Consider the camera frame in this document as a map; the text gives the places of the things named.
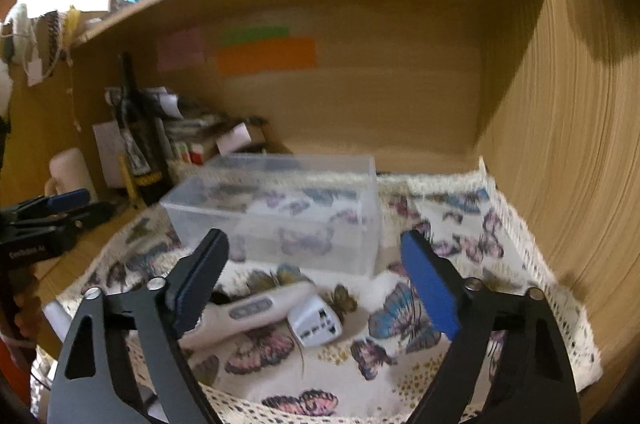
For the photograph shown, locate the white travel plug adapter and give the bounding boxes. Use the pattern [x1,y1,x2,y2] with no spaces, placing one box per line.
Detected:
[288,294,343,348]

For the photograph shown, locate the cream pillar candle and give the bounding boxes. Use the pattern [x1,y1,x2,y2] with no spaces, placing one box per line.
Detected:
[44,148,98,201]

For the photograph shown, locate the yellow wooden stick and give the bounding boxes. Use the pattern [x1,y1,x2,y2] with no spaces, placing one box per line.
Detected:
[117,153,140,210]

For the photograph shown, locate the white handwritten note paper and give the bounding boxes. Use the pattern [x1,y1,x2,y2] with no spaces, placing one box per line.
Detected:
[92,121,125,189]

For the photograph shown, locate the dark wine bottle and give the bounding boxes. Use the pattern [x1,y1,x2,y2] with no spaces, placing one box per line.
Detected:
[118,52,174,206]

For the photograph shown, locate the white handheld thermometer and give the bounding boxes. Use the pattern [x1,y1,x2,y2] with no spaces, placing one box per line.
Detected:
[179,281,318,350]

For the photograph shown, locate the stack of small boxes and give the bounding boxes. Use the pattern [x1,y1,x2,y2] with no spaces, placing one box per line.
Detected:
[160,114,268,165]

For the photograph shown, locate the butterfly print lace cloth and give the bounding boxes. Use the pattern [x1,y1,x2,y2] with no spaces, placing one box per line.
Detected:
[30,156,604,424]

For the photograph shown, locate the pink folded card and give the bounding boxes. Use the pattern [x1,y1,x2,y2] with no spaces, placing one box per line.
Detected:
[216,123,252,155]

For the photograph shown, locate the pink sticky note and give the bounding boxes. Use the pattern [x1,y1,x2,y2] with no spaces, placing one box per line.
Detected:
[156,28,206,72]

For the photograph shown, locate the clear plastic storage box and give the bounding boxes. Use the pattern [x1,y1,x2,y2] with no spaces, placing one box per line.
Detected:
[160,153,382,277]

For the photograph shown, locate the green sticky note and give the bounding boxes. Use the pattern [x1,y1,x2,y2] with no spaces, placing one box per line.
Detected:
[219,25,290,46]

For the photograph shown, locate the orange sticky note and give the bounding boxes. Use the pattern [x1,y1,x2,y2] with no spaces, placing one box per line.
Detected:
[215,36,318,78]

